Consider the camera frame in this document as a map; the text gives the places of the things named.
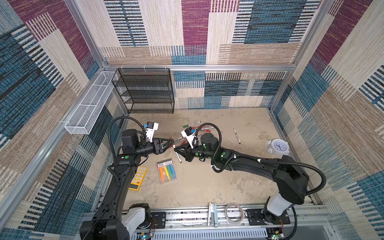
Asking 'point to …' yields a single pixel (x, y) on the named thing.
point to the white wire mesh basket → (83, 118)
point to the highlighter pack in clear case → (166, 171)
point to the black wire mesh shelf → (145, 90)
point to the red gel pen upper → (193, 128)
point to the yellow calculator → (138, 178)
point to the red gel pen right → (208, 131)
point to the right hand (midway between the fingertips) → (176, 151)
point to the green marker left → (179, 138)
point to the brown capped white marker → (237, 136)
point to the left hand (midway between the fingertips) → (171, 140)
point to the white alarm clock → (277, 146)
